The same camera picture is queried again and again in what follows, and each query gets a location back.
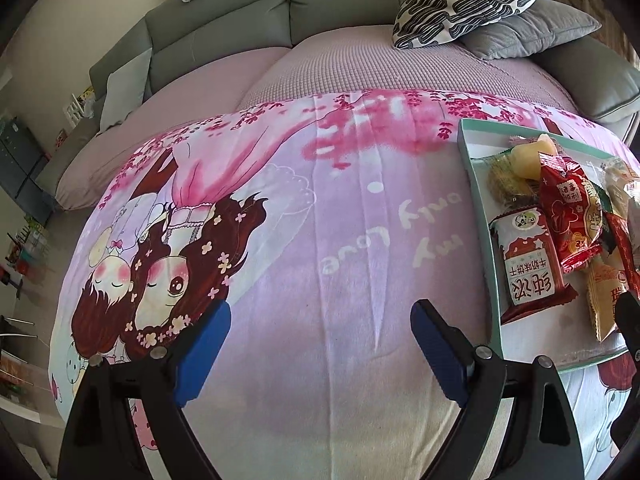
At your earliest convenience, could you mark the plain red snack packet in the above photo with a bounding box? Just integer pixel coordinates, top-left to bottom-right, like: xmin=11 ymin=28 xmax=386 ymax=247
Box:
xmin=602 ymin=212 xmax=640 ymax=301

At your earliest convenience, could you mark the cream and orange snack packet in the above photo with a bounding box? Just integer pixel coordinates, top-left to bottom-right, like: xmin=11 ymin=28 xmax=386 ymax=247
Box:
xmin=582 ymin=260 xmax=631 ymax=343

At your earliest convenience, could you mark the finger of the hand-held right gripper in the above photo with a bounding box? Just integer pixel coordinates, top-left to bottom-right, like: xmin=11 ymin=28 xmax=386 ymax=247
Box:
xmin=614 ymin=291 xmax=640 ymax=363

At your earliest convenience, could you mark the clear packet with green biscuit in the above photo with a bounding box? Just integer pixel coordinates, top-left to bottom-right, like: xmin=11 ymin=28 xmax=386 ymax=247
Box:
xmin=487 ymin=152 xmax=543 ymax=208

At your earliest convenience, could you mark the printed cartoon blanket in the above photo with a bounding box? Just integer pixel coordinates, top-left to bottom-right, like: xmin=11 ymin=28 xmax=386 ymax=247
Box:
xmin=47 ymin=87 xmax=640 ymax=480

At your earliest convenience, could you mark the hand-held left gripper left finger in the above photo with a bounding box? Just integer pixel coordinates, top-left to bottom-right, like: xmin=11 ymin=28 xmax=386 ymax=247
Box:
xmin=59 ymin=301 xmax=233 ymax=480

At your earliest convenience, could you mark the grey pillow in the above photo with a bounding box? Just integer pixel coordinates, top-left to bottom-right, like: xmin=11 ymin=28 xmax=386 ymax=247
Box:
xmin=457 ymin=0 xmax=603 ymax=61

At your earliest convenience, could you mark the red printed snack packet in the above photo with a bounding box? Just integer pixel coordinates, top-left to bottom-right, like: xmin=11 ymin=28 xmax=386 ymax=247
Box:
xmin=537 ymin=152 xmax=606 ymax=275

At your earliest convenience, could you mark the black and white patterned pillow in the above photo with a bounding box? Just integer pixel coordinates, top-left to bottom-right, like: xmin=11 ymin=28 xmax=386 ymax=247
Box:
xmin=392 ymin=0 xmax=548 ymax=51

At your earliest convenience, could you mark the clear packet with bun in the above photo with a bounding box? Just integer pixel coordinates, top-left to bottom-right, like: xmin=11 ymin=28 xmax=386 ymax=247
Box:
xmin=597 ymin=157 xmax=640 ymax=221

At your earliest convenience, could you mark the pink sofa cover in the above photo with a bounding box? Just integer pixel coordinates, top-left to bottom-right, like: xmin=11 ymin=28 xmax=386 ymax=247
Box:
xmin=55 ymin=25 xmax=576 ymax=211

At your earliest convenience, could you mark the grey sofa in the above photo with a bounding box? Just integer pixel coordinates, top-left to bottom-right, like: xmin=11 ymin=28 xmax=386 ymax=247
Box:
xmin=35 ymin=0 xmax=640 ymax=211

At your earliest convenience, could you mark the teal tray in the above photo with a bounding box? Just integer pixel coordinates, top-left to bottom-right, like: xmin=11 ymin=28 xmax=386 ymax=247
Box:
xmin=457 ymin=117 xmax=640 ymax=373

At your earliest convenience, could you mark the blue-grey cabinet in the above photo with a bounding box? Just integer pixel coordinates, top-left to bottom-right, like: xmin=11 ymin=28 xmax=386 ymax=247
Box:
xmin=0 ymin=117 xmax=51 ymax=213

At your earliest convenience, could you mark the maroon and white biscuit packet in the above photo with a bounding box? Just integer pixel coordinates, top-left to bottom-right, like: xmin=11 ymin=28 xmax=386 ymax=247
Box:
xmin=489 ymin=206 xmax=578 ymax=325

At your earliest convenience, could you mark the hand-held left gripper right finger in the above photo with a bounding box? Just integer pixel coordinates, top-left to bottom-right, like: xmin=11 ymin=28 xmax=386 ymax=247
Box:
xmin=410 ymin=299 xmax=585 ymax=480

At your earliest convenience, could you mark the light blue pillow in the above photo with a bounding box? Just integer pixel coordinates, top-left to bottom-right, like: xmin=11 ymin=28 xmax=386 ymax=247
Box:
xmin=99 ymin=47 xmax=153 ymax=135

